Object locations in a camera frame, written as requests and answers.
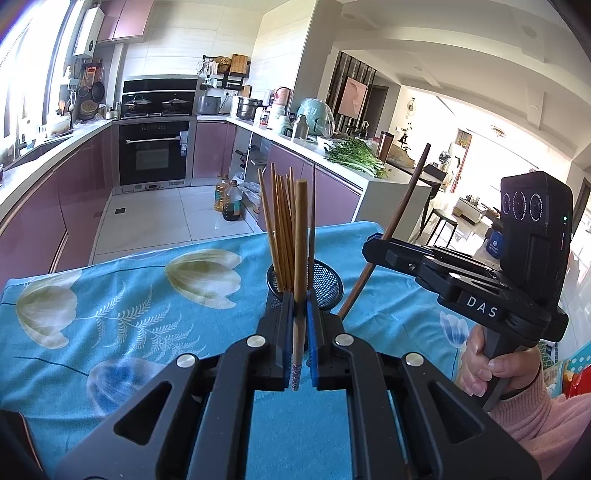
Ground black built-in oven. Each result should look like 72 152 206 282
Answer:
113 117 197 188

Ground black wall rack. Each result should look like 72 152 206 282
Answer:
201 55 252 90

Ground person's right hand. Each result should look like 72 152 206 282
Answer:
455 325 542 398

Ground pink wall cabinet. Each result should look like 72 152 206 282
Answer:
97 0 155 43

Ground pink base cabinets with sink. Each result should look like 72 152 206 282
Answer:
0 124 116 278

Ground kitchen sink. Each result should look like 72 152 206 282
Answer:
4 136 72 169

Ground black stool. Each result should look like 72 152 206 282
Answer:
418 209 458 245

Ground person's right forearm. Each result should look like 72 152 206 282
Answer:
487 364 591 480

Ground kitchen window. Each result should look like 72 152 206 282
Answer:
0 0 77 153

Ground bunch of leafy greens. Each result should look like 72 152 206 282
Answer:
324 138 391 178

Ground steel stockpot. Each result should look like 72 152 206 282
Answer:
236 97 264 121

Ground mint green appliance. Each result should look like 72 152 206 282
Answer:
297 98 335 137

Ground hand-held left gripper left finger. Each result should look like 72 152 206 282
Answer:
54 291 296 480

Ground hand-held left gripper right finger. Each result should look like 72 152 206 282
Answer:
305 293 541 480

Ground clear plastic bag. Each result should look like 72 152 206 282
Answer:
233 171 262 204

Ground white water heater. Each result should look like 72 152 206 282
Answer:
74 7 105 58

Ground pink wall painting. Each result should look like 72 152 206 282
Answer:
339 76 368 118

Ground dark oil bottle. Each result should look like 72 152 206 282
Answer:
222 180 243 221

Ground black mesh utensil holder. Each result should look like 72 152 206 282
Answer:
266 259 345 315

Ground black stove hood unit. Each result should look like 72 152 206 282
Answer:
122 76 199 118

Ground pink base cabinets peninsula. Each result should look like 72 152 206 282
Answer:
191 119 363 232

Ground blue floral tablecloth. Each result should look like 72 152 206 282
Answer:
0 222 472 480

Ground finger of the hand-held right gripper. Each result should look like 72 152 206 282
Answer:
362 234 463 302
385 237 502 278

